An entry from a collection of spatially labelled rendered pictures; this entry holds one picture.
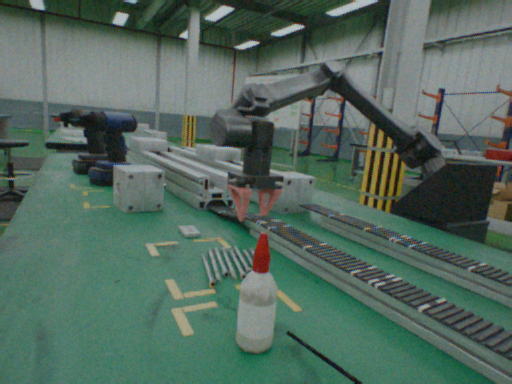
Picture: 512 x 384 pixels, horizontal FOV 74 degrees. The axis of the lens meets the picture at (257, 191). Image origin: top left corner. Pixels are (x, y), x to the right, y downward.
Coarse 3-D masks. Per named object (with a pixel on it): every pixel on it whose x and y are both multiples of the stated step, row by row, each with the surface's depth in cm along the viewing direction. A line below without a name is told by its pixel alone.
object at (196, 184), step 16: (128, 160) 147; (144, 160) 125; (160, 160) 108; (176, 160) 117; (176, 176) 96; (192, 176) 86; (208, 176) 84; (224, 176) 87; (176, 192) 97; (192, 192) 89; (208, 192) 85; (224, 192) 87
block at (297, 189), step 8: (288, 176) 88; (296, 176) 89; (304, 176) 90; (280, 184) 87; (288, 184) 86; (296, 184) 87; (304, 184) 89; (312, 184) 90; (288, 192) 86; (296, 192) 88; (304, 192) 89; (312, 192) 91; (280, 200) 87; (288, 200) 87; (296, 200) 88; (304, 200) 90; (272, 208) 90; (280, 208) 87; (288, 208) 88; (296, 208) 89
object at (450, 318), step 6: (450, 312) 38; (456, 312) 38; (462, 312) 38; (468, 312) 38; (438, 318) 36; (444, 318) 37; (450, 318) 37; (456, 318) 36; (462, 318) 37; (468, 318) 37; (444, 324) 36; (450, 324) 35; (456, 324) 36
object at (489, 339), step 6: (492, 330) 35; (498, 330) 35; (504, 330) 35; (474, 336) 34; (480, 336) 33; (486, 336) 34; (492, 336) 34; (498, 336) 34; (504, 336) 34; (510, 336) 34; (480, 342) 33; (486, 342) 33; (492, 342) 33; (498, 342) 33; (504, 342) 33; (492, 348) 32
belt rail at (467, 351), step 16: (256, 224) 67; (272, 240) 63; (288, 256) 58; (304, 256) 56; (320, 272) 52; (336, 272) 49; (352, 288) 47; (368, 288) 44; (368, 304) 44; (384, 304) 43; (400, 304) 40; (400, 320) 40; (416, 320) 39; (432, 320) 37; (432, 336) 37; (448, 336) 36; (464, 336) 34; (448, 352) 36; (464, 352) 34; (480, 352) 33; (480, 368) 33; (496, 368) 33
